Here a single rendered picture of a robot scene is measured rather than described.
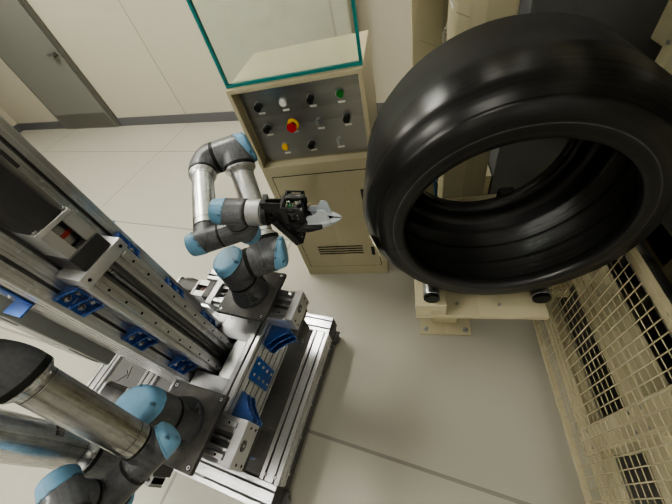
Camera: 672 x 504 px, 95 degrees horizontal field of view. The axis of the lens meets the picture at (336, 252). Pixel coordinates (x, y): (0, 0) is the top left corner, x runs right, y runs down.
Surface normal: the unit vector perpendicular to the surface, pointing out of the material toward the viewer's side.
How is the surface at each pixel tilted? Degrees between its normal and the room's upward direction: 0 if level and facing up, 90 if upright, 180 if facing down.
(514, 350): 0
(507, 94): 43
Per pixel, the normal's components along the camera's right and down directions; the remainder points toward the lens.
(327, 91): -0.12, 0.78
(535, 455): -0.20, -0.63
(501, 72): -0.40, -0.38
